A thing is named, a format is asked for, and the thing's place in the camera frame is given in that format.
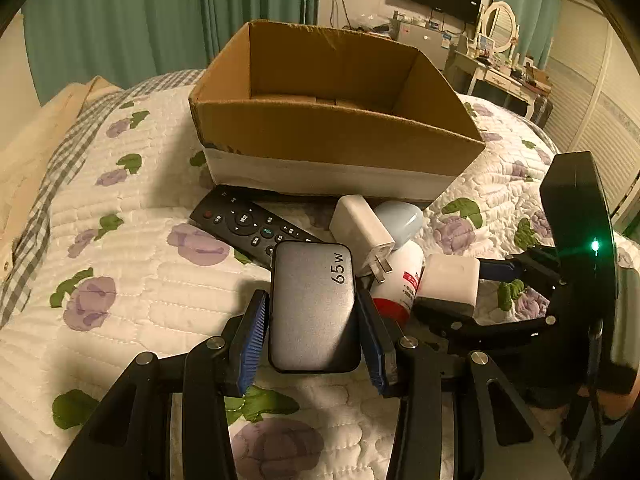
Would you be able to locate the white dressing table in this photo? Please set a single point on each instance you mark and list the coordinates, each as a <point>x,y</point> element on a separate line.
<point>492,77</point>

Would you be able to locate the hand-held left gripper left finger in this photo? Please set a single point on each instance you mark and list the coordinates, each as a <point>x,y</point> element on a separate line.
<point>250,336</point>

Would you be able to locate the white oval mirror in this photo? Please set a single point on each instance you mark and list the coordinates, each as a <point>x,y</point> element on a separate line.
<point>500,27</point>

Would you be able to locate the cardboard box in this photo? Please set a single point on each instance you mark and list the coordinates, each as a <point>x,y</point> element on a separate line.
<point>325,130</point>

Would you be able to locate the green curtain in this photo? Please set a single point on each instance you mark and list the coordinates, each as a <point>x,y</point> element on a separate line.
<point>125,15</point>
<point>532,5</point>

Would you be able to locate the light blue rounded case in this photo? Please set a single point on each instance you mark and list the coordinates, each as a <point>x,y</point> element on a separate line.
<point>405,222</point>

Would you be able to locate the grey checked cloth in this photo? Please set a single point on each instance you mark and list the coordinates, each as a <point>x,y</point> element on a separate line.
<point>60,160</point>

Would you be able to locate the dark suitcase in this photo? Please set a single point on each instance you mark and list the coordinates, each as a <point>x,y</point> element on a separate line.
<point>542,110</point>

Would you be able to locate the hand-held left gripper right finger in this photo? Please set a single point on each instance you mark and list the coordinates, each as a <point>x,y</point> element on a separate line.
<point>375,351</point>

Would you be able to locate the white square charger block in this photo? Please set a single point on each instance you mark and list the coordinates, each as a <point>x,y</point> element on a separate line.
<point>447,277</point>

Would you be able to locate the beige cloth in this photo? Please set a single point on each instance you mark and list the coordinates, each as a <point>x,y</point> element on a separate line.
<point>35,150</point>

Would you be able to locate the white mini fridge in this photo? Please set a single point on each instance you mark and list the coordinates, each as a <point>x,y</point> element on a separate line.
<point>425,42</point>

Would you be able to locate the grey power adapter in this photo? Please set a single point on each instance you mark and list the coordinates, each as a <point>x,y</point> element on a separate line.
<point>310,310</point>

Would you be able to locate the floral quilted bedspread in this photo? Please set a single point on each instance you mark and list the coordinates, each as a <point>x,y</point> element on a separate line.
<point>125,260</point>

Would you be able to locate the black remote control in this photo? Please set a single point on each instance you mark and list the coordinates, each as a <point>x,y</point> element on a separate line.
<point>240,220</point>

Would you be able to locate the person's right forearm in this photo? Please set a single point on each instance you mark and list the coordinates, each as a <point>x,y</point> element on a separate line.
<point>616,405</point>

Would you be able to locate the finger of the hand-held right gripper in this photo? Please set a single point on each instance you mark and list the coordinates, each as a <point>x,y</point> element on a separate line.
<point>495,270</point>
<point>450,332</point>

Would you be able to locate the white plug charger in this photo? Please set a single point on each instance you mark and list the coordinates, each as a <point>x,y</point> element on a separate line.
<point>357,225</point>

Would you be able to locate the white bottle with red label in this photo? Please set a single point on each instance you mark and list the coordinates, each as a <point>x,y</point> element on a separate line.
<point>400,272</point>

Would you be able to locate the white louvred wardrobe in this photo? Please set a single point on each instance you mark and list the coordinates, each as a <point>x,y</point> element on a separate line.
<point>595,100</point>

